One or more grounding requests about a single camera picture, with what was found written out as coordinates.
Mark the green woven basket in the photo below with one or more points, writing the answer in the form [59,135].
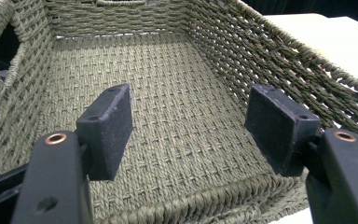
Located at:
[180,102]

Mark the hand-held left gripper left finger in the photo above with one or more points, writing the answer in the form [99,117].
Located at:
[108,137]

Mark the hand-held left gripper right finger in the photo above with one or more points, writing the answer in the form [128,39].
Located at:
[276,130]

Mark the white table cover sheet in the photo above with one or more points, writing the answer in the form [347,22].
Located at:
[348,46]

